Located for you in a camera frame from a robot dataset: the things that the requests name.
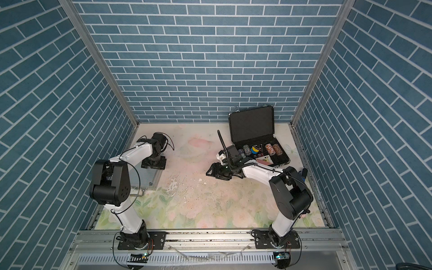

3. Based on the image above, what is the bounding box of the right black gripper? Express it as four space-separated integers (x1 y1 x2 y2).
206 162 235 181

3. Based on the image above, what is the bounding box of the silver aluminium poker case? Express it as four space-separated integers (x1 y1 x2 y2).
128 165 164 196

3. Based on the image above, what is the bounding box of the black poker set case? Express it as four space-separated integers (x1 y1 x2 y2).
228 106 290 167

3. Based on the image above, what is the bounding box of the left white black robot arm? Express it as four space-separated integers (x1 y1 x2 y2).
90 139 165 243

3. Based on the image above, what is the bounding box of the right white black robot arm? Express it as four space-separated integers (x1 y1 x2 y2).
206 160 313 239

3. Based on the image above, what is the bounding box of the yellow dealer button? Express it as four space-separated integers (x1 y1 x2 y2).
251 146 260 154

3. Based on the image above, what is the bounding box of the triangular button black case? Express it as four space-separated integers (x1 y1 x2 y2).
254 144 263 154

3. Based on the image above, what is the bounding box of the ace of spades card deck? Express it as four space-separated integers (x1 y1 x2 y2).
256 156 273 166

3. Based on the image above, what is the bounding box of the red white chip stack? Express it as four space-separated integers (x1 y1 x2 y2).
265 144 276 156

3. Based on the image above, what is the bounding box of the brown dark chip stack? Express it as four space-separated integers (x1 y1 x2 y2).
272 144 284 156

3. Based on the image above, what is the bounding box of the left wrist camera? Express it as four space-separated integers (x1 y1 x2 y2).
151 132 168 152

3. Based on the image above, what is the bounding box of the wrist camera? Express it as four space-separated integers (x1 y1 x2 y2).
151 132 168 152
217 145 241 165

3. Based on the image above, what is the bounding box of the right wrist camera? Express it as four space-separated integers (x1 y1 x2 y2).
217 145 241 165

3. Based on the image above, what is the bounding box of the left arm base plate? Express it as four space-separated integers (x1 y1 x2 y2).
115 231 167 250

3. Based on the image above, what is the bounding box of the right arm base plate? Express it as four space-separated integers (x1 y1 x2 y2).
250 229 301 249

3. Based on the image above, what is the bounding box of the aluminium front rail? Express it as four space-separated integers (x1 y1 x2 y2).
70 227 349 253

